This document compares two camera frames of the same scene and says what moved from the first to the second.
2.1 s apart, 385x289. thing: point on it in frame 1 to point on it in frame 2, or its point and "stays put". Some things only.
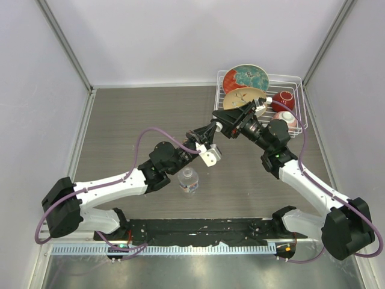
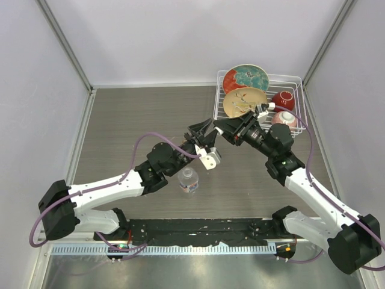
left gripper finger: [210, 136] stays put
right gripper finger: [232, 115] to [230, 124]
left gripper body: [193, 138] stays put
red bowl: [284, 97] stays put
